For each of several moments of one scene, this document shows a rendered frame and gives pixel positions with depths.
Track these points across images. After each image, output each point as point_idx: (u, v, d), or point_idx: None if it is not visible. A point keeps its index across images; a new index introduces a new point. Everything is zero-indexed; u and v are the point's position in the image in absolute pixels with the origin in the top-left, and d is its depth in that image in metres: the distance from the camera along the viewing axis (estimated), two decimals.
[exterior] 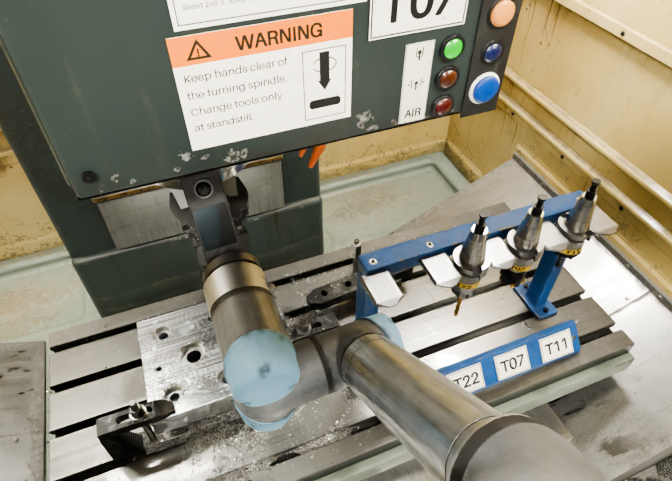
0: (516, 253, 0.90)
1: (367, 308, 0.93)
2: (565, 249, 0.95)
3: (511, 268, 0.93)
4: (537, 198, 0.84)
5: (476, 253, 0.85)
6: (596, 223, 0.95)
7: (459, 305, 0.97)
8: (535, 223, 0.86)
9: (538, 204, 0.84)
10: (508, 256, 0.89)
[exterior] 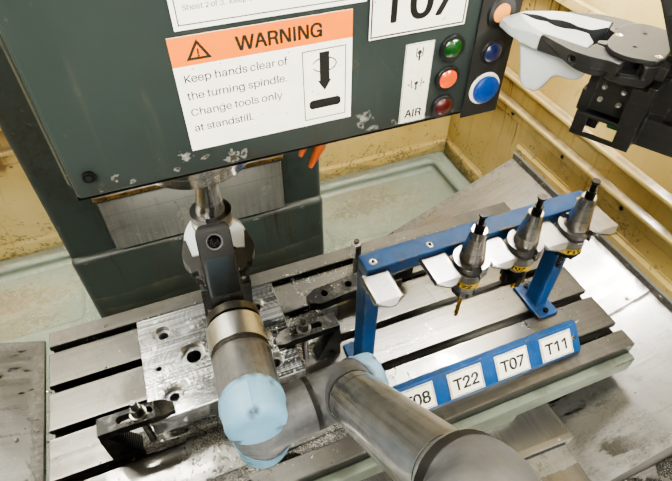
0: (516, 253, 0.90)
1: (367, 308, 0.93)
2: (565, 249, 0.95)
3: (511, 268, 0.93)
4: (537, 198, 0.84)
5: (476, 253, 0.85)
6: (596, 223, 0.95)
7: (459, 305, 0.97)
8: (535, 223, 0.86)
9: (538, 204, 0.84)
10: (508, 256, 0.89)
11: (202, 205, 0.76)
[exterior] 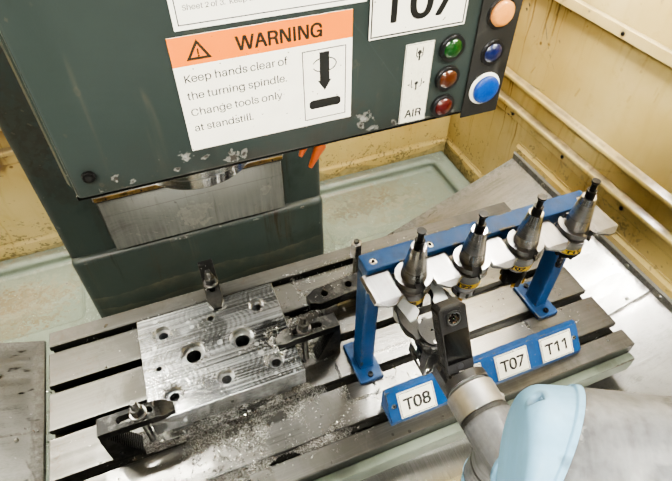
0: (516, 253, 0.90)
1: (367, 308, 0.93)
2: (565, 249, 0.95)
3: (511, 268, 0.93)
4: (537, 198, 0.84)
5: (476, 253, 0.85)
6: (596, 223, 0.95)
7: None
8: (535, 223, 0.86)
9: (538, 204, 0.84)
10: (508, 256, 0.89)
11: (413, 274, 0.83)
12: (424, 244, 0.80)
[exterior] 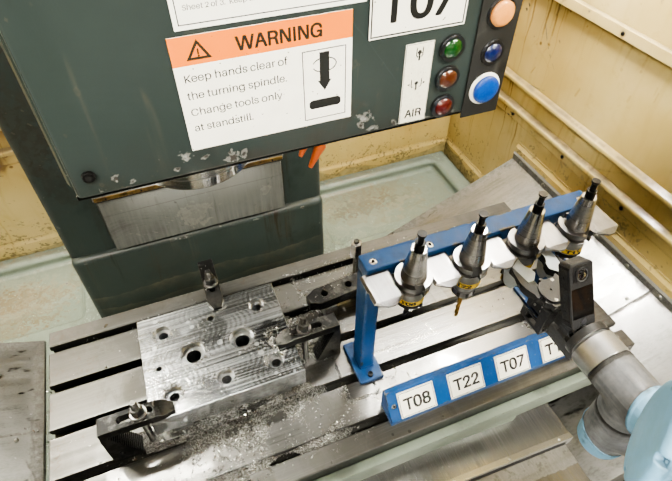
0: (517, 251, 0.90)
1: (367, 308, 0.93)
2: (565, 249, 0.95)
3: None
4: (538, 195, 0.84)
5: (476, 253, 0.85)
6: (596, 223, 0.95)
7: (459, 305, 0.97)
8: (536, 220, 0.86)
9: (539, 201, 0.84)
10: (508, 256, 0.89)
11: (413, 275, 0.82)
12: (424, 246, 0.79)
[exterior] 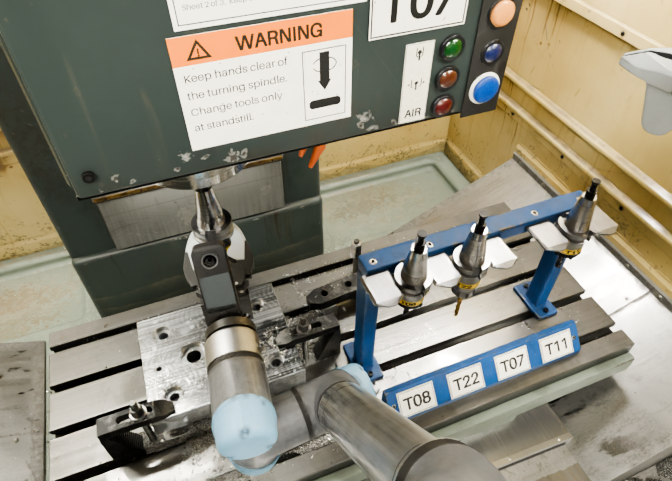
0: (194, 234, 0.80)
1: (367, 308, 0.93)
2: (565, 249, 0.95)
3: None
4: None
5: (476, 253, 0.85)
6: (596, 223, 0.95)
7: (459, 305, 0.97)
8: (200, 199, 0.76)
9: None
10: (508, 256, 0.89)
11: (413, 275, 0.82)
12: (424, 246, 0.79)
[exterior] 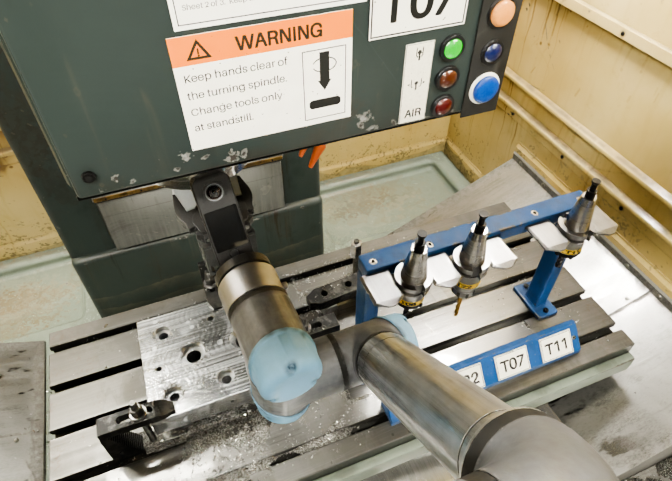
0: None
1: (367, 308, 0.93)
2: (565, 249, 0.95)
3: None
4: None
5: (476, 253, 0.85)
6: (596, 223, 0.95)
7: (459, 305, 0.97)
8: None
9: None
10: (508, 256, 0.89)
11: (413, 275, 0.82)
12: (424, 246, 0.79)
